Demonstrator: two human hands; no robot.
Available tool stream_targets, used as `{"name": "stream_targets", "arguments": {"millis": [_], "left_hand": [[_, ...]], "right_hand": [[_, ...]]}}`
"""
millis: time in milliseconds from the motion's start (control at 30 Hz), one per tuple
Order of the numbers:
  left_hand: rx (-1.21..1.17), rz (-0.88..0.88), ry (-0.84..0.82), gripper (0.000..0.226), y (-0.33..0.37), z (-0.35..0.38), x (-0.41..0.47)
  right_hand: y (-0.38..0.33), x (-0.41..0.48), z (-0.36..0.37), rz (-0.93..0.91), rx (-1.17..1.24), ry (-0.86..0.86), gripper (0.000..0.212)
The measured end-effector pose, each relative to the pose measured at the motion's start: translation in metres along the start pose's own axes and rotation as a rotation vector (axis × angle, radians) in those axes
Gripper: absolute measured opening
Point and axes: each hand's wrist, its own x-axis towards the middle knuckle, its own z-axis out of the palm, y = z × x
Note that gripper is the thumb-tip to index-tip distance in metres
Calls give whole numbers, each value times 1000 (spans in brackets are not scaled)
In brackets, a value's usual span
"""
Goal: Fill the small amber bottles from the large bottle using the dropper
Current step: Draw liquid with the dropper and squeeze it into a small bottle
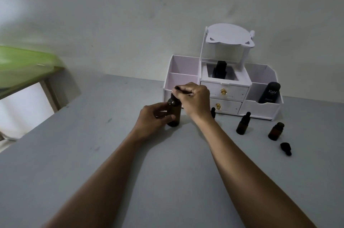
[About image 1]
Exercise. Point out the person's left hand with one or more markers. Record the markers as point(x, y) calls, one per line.
point(146, 123)

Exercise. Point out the person's right hand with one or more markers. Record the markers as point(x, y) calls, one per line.
point(197, 100)

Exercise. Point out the person's right thumb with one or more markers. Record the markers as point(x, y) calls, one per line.
point(183, 98)

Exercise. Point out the person's left thumb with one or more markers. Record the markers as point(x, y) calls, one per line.
point(166, 118)

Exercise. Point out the large amber glass bottle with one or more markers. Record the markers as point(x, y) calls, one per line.
point(175, 117)

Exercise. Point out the black dropper cap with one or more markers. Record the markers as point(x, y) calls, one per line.
point(175, 93)
point(286, 148)
point(213, 112)

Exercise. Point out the person's left forearm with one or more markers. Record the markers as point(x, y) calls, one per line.
point(107, 176)

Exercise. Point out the person's right forearm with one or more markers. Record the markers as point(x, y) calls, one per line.
point(242, 168)

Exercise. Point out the white drawer with gold knob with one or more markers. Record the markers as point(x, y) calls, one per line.
point(236, 93)
point(228, 106)

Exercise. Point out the black square bottle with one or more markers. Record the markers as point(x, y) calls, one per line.
point(220, 70)

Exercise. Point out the small amber dropper bottle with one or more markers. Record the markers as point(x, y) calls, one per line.
point(242, 125)

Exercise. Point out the white cosmetic organizer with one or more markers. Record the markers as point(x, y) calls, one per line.
point(264, 108)

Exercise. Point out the black cylindrical tube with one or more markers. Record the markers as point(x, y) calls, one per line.
point(270, 93)

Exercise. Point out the small open amber bottle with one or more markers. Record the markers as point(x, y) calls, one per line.
point(276, 131)

